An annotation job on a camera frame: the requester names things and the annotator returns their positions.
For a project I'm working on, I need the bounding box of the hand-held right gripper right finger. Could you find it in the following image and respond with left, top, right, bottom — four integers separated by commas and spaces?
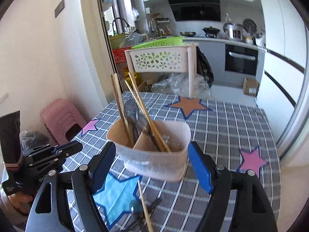
187, 141, 278, 232

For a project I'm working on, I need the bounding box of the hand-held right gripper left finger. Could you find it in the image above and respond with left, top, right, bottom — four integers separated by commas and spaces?
25, 141, 117, 232

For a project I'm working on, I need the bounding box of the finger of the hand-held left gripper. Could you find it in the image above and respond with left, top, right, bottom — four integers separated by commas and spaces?
23, 141, 84, 161
26, 158, 67, 173

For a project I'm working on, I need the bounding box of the beige plastic utensil holder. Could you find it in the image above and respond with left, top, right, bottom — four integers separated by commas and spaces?
106, 119, 191, 182

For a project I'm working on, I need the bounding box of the black spoon blue patterned handle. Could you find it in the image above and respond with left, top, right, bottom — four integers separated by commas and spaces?
121, 199, 148, 232

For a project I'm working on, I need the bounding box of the black long-handled spoon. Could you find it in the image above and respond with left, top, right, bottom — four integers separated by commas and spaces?
145, 197, 162, 213
135, 116, 160, 150
124, 100, 140, 141

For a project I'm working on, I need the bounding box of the wooden chopstick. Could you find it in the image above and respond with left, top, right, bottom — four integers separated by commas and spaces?
137, 181, 155, 232
128, 72, 172, 153
124, 80, 167, 152
115, 73, 135, 145
110, 74, 133, 147

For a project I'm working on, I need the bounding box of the person's left hand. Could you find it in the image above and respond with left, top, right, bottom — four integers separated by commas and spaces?
8, 193, 34, 214

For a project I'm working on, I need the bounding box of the black plastic bag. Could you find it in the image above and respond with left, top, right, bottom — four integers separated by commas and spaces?
20, 130, 50, 150

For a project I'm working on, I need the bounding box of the pink plastic stool stack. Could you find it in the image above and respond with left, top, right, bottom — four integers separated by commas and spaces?
40, 98, 88, 145

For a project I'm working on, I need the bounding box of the blue checkered star tablecloth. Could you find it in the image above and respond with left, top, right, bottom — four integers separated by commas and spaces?
43, 91, 282, 232

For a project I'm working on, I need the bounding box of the clear plastic bag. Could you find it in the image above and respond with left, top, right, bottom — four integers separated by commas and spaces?
152, 72, 213, 97

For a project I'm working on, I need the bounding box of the cardboard box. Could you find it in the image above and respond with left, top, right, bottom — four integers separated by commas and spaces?
243, 77, 260, 97

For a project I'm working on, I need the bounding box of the gold foil bag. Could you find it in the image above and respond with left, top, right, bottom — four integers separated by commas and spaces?
123, 68, 143, 85

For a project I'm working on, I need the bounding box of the black garbage bag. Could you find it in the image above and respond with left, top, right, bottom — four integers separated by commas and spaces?
196, 46, 214, 87

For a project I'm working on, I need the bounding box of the red plastic basket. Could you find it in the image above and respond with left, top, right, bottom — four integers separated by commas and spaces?
112, 48, 128, 64

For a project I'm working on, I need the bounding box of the black built-in oven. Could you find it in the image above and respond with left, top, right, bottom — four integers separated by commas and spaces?
224, 43, 259, 76

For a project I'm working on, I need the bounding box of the beige floral storage cart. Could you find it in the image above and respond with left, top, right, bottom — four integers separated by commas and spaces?
124, 42, 199, 97

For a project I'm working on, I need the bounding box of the kitchen faucet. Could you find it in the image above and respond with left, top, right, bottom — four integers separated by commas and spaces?
111, 17, 131, 35

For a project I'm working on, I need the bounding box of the green plastic basket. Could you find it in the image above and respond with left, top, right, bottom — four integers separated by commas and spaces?
132, 36, 185, 49

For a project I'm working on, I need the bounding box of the black wok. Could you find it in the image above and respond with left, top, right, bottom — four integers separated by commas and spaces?
202, 26, 221, 38

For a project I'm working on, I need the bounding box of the silver rice cooker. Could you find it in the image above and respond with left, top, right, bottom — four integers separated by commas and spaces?
223, 22, 243, 39

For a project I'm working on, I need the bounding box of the metal dish rack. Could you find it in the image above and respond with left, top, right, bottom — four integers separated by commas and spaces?
147, 18, 173, 39

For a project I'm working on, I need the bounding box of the round black perforated rack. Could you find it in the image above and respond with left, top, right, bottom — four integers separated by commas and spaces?
242, 18, 258, 35

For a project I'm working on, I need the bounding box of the black range hood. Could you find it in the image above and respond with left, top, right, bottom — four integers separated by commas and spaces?
167, 0, 221, 22

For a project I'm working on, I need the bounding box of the white refrigerator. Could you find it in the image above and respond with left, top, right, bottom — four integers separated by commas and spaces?
256, 0, 309, 107

